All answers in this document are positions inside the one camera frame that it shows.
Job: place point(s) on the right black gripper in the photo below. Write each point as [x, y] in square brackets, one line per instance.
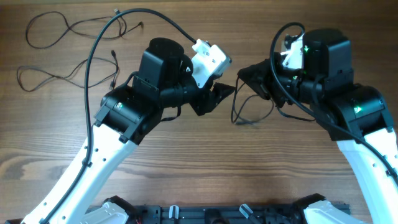
[268, 86]

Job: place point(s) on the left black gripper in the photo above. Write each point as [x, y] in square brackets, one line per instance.
[203, 100]

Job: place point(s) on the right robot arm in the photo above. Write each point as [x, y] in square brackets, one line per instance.
[314, 72]

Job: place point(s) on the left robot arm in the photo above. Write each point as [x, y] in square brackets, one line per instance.
[166, 78]

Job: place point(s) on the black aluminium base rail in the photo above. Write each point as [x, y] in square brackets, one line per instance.
[268, 214]

